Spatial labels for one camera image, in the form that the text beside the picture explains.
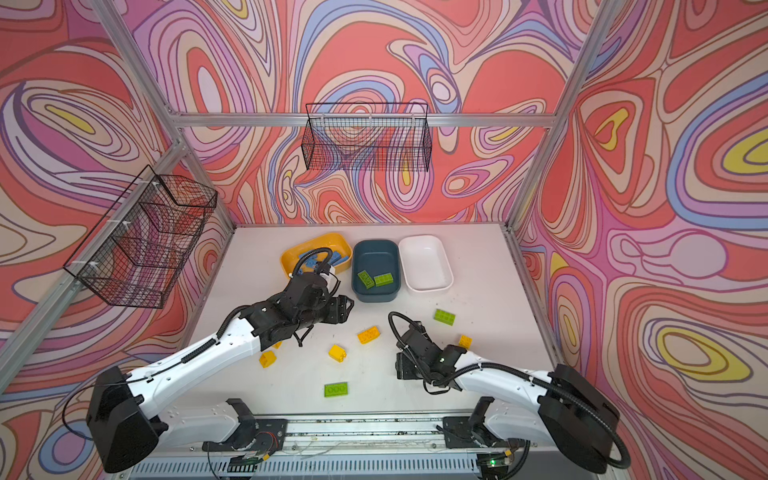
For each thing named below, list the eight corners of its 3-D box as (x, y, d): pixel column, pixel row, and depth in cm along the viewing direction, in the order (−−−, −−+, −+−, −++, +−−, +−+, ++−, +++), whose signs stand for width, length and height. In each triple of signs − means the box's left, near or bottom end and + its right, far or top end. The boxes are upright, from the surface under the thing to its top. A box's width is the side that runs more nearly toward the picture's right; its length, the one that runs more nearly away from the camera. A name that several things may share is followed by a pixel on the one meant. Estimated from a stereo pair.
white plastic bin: (401, 297, 100) (401, 288, 96) (399, 245, 116) (399, 235, 111) (452, 297, 100) (455, 288, 96) (443, 245, 116) (445, 235, 111)
